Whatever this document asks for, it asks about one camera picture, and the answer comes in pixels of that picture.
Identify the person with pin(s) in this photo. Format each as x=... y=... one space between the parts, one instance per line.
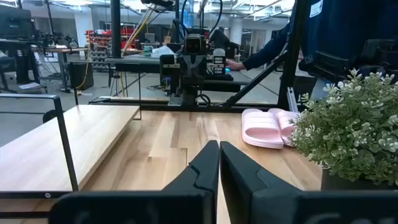
x=342 y=25

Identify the green artificial plant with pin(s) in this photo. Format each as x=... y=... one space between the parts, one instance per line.
x=354 y=124

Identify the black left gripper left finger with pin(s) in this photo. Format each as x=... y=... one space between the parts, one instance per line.
x=199 y=186

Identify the red parts rack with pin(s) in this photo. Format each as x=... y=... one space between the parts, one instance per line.
x=102 y=40

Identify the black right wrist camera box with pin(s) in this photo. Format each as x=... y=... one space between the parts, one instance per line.
x=194 y=43

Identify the person's hand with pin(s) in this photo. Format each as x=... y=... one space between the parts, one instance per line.
x=234 y=65

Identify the wooden top desk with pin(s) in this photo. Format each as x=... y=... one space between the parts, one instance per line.
x=59 y=49

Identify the black metal rig frame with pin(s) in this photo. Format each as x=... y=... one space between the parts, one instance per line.
x=292 y=46

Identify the black boxes with white labels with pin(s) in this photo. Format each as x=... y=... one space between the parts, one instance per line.
x=217 y=63

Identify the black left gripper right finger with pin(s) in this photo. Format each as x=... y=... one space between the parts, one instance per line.
x=242 y=186

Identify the dark plant pot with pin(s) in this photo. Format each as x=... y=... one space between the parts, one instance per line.
x=342 y=183

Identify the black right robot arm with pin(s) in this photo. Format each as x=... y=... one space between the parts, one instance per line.
x=191 y=90

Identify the wooden shelf with black frame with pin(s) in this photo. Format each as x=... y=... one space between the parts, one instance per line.
x=77 y=137

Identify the grey desk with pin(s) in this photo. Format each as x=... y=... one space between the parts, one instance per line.
x=136 y=60

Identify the pink rubber slide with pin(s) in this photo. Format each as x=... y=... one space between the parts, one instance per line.
x=261 y=130
x=287 y=121

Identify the black equipment case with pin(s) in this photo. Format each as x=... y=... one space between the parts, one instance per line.
x=331 y=63

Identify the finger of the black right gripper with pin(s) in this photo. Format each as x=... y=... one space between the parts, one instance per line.
x=190 y=65
x=196 y=65

